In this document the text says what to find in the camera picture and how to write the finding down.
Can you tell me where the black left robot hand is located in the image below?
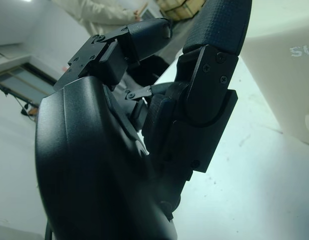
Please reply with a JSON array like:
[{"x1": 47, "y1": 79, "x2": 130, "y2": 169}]
[{"x1": 34, "y1": 0, "x2": 254, "y2": 240}]

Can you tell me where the person in cream coat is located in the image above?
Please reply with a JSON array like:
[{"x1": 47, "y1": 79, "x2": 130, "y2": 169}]
[{"x1": 51, "y1": 0, "x2": 183, "y2": 91}]

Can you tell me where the white plastic container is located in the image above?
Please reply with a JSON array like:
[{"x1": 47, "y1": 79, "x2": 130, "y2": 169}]
[{"x1": 240, "y1": 0, "x2": 309, "y2": 148}]

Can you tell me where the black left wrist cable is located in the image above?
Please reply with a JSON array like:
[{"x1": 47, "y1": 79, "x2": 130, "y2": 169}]
[{"x1": 44, "y1": 214, "x2": 55, "y2": 240}]

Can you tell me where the glass door with wooden frame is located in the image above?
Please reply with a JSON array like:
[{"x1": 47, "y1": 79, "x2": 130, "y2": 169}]
[{"x1": 0, "y1": 62, "x2": 58, "y2": 101}]

